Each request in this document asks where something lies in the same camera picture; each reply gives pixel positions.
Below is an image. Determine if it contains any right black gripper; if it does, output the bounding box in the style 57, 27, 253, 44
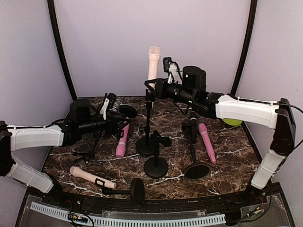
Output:
145, 78, 196, 106

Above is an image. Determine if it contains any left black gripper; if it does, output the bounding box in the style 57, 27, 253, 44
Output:
79, 111, 131, 136

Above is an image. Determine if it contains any beige microphone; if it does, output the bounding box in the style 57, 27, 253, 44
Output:
148, 46, 161, 80
70, 166, 116, 189

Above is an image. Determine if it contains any black stand holding beige microphone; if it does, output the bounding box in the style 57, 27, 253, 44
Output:
135, 99, 155, 157

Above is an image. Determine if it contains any black round-base desk stand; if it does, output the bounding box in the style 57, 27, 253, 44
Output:
144, 130, 172, 179

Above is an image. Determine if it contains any large pink microphone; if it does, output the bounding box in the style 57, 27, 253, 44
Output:
198, 123, 216, 163

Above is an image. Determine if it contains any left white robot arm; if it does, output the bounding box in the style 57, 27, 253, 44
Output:
0, 98, 137, 206

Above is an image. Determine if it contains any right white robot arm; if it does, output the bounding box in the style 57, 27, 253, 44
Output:
144, 64, 296, 205

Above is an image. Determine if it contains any purple glitter microphone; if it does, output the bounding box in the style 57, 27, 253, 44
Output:
110, 102, 120, 115

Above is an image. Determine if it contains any small pink microphone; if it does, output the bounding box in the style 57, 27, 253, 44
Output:
116, 122, 130, 158

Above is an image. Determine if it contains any black tripod stand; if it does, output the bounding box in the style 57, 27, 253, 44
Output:
72, 130, 111, 176

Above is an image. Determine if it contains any black microphone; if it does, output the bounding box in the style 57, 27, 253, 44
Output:
189, 112, 197, 143

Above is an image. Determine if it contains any black front stand lying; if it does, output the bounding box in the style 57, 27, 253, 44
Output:
94, 178, 145, 207

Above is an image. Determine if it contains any black stand with black microphone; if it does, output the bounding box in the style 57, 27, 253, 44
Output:
182, 121, 210, 180

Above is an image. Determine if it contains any green disc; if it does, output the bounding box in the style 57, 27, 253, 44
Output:
223, 119, 242, 126

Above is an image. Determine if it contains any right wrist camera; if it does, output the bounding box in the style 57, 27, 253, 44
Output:
163, 57, 182, 84

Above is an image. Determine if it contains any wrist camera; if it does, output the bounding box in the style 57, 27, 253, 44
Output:
99, 93, 116, 120
163, 57, 182, 84

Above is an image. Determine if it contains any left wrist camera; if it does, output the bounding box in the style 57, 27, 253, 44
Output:
99, 93, 116, 120

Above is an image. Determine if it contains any grey cable duct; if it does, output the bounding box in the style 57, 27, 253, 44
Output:
30, 202, 226, 227

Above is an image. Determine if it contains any right black frame post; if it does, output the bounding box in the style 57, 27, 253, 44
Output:
231, 0, 258, 95

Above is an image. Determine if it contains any black frame post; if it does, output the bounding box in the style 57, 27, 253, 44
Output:
47, 0, 78, 101
231, 0, 258, 95

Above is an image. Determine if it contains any left black frame post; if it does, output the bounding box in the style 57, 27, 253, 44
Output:
47, 0, 78, 101

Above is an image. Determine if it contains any black front rail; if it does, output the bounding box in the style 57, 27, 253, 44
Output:
23, 184, 270, 213

